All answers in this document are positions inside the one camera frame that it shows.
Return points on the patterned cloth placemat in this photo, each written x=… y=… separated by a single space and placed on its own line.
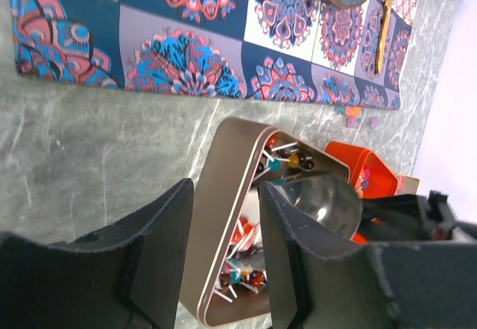
x=308 y=51

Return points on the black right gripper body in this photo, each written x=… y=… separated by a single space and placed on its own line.
x=413 y=218

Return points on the silver metal scoop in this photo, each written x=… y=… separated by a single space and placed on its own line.
x=328 y=199

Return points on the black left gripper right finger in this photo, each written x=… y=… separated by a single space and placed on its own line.
x=312 y=273

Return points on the brown tin of lollipops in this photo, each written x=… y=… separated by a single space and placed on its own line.
x=220 y=194

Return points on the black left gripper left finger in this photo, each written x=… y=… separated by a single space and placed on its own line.
x=127 y=274

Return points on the orange tray of candies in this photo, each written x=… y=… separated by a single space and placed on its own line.
x=370 y=176

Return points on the gold tin of star candies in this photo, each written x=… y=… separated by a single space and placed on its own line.
x=407 y=185

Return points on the gold knife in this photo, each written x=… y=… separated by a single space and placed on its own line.
x=386 y=20

